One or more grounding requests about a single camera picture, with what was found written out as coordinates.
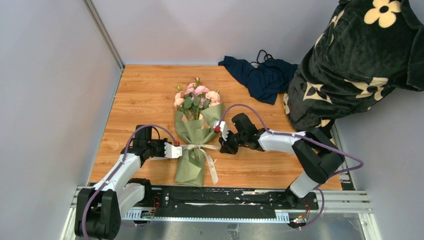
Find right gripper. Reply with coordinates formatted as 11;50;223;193
219;128;248;155

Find cream printed ribbon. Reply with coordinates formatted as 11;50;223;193
151;144;220;187

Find fake rose stem one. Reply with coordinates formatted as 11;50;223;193
205;90;222;107

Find wrapping paper sheet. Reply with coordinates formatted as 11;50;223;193
174;104;223;187

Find fake rose stem two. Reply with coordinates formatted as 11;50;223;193
173;86;186;108

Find fake rose stem three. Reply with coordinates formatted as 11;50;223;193
182;77;211;121

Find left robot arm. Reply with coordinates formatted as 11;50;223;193
74;124;183;240

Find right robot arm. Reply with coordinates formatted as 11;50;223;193
213;113;345;209

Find navy blue cloth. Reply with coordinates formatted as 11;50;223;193
218;56;298;105

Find black floral plush blanket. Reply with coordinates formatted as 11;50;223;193
284;0;424;131

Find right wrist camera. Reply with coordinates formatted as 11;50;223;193
213;120;229;141

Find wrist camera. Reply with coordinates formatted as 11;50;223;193
213;120;229;141
164;142;183;159

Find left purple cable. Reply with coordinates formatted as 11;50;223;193
80;124;180;240

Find purple cable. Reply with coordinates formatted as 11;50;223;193
215;103;365;229
80;124;180;240

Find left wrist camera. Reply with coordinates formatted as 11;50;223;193
164;142;183;159

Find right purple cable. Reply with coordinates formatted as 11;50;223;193
215;103;365;229

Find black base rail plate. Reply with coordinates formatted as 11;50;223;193
127;185;319;220

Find black cord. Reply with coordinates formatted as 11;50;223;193
249;48;276;67

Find aluminium frame post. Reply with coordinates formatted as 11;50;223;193
82;0;125;72

